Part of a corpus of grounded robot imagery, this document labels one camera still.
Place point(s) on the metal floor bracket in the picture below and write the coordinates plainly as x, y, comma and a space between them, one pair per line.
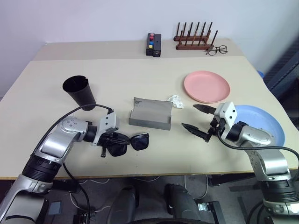
205, 207

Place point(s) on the dark ribbed furniture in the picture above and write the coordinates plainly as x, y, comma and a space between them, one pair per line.
285, 77

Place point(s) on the small grey floor box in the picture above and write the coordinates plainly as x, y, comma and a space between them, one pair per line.
55, 207

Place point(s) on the black table frame bar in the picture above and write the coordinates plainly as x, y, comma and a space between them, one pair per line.
231, 180
66, 186

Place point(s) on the black floor power box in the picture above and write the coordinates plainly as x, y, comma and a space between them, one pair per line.
82, 218

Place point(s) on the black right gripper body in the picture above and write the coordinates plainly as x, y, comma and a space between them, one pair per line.
216, 128

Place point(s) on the black curved rim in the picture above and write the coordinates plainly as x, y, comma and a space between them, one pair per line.
151, 221

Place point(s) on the brown wooden plate rack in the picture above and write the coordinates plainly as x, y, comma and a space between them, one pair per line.
189, 47

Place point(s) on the black sunglasses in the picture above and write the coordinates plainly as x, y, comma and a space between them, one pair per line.
140, 142

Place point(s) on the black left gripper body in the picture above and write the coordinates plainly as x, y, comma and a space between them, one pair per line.
105, 139

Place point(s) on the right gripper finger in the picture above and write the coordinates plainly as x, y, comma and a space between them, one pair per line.
205, 109
196, 130

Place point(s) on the crumpled white tissue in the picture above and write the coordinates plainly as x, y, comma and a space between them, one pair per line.
175, 100

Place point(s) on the dark-framed clear eyeglasses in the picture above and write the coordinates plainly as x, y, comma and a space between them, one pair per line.
211, 51

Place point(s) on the black plastic cup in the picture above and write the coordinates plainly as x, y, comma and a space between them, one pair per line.
81, 98

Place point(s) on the black box with coloured buttons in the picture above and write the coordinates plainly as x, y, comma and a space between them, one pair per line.
149, 52

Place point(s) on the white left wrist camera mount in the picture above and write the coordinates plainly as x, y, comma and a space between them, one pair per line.
108, 122

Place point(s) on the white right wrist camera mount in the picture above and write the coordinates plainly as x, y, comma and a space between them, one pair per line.
226, 112

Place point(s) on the grey glasses case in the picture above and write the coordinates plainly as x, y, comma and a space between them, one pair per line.
151, 112

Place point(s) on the black box with round socket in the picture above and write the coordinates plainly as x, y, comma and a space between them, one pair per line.
157, 53

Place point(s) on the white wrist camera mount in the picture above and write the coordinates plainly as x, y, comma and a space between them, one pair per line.
226, 112
108, 122

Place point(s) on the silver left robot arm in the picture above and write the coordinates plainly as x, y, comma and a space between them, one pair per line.
58, 144

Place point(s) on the pink plate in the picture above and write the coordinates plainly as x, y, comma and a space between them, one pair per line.
205, 87

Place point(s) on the dark grey rounded housing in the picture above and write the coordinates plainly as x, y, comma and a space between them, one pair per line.
180, 203
123, 203

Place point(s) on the blue plate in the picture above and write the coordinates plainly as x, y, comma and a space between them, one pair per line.
261, 119

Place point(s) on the small blue object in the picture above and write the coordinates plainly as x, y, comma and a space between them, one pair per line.
261, 73

